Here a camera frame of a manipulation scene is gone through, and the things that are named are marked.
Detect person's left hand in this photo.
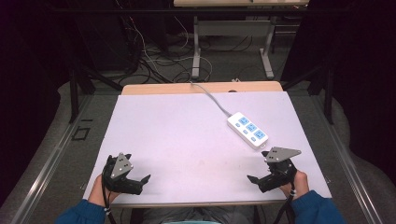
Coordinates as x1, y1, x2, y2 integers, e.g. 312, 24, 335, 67
88, 173, 121, 208

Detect white table mat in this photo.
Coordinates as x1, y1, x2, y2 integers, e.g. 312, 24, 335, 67
82, 91, 333, 207

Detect white power strip blue sockets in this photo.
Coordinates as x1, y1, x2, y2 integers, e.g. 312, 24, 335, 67
226, 111, 270, 151

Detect person's right hand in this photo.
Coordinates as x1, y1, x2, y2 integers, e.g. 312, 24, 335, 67
278, 169, 310, 201

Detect hand-held gripper black cable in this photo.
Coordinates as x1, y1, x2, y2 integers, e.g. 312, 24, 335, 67
273, 182, 297, 224
102, 186, 118, 224

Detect metal floor rail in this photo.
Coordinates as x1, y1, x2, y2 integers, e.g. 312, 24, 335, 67
311, 92, 386, 224
8, 94, 94, 224

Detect right hand-held gripper black cable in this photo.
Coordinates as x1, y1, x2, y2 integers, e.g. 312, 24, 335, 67
273, 182, 297, 224

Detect tangle of floor cables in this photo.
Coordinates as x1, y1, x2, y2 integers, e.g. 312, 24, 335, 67
115, 0, 255, 85

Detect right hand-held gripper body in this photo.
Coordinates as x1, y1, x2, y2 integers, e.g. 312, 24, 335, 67
257, 147, 303, 193

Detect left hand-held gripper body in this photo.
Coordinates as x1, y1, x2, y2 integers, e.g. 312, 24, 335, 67
102, 152, 145, 196

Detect black metal stand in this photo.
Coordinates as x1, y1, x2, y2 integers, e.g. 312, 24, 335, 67
67, 59, 124, 124
281, 63, 335, 125

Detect wooden table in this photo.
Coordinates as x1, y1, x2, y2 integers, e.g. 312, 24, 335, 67
110, 80, 285, 209

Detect person's lap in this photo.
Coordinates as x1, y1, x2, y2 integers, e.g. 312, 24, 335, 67
130, 205, 257, 224

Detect grey power strip cable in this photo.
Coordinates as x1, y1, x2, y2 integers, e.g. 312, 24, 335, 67
189, 80, 233, 119

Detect left hand-held gripper black cable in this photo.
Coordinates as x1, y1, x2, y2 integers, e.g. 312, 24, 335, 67
102, 186, 118, 224

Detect grey-legged desk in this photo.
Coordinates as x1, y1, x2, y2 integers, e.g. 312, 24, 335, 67
173, 0, 310, 80

